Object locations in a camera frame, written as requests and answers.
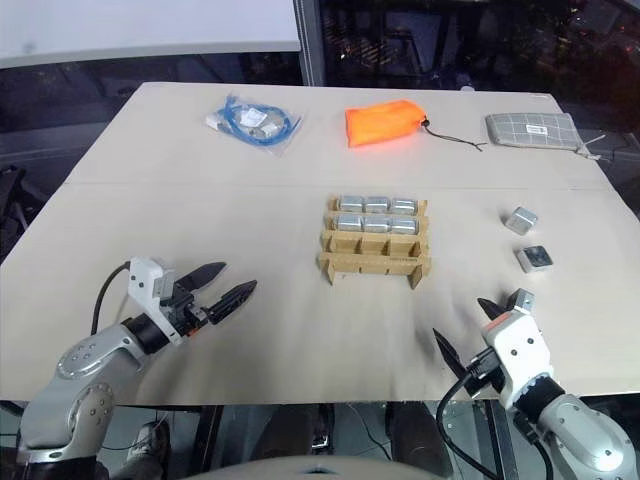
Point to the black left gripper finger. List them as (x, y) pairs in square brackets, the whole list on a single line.
[(205, 274), (232, 299)]

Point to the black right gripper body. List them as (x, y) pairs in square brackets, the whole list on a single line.
[(484, 372)]

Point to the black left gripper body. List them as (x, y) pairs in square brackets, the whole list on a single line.
[(182, 312)]

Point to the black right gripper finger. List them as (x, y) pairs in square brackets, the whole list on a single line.
[(452, 356), (492, 310)]

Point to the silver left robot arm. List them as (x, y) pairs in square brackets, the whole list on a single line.
[(75, 370)]

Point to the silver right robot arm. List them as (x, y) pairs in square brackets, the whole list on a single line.
[(575, 430)]

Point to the silver metal block lower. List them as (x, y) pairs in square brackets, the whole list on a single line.
[(524, 299)]

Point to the silver metal block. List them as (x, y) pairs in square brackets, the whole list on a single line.
[(524, 299), (535, 258), (521, 220)]

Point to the silver metal block middle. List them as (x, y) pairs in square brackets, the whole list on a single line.
[(535, 258)]

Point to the silver metal block upper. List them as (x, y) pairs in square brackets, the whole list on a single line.
[(521, 220)]

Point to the wooden slotted tray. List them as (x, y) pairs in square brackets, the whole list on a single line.
[(372, 262)]

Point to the black table leg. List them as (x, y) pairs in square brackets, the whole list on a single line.
[(207, 435)]

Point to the white shoe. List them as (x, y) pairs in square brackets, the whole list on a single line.
[(145, 445)]

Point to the beige rounded robot torso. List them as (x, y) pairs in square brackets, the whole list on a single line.
[(325, 467)]

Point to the grey grid-pattern zipper pouch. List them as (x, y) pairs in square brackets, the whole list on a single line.
[(530, 129)]

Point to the grey pillar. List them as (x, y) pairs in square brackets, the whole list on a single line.
[(309, 42)]

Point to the metal table frame leg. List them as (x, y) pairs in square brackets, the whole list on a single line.
[(500, 440)]

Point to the white wall panel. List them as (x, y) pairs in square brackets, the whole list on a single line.
[(140, 25)]

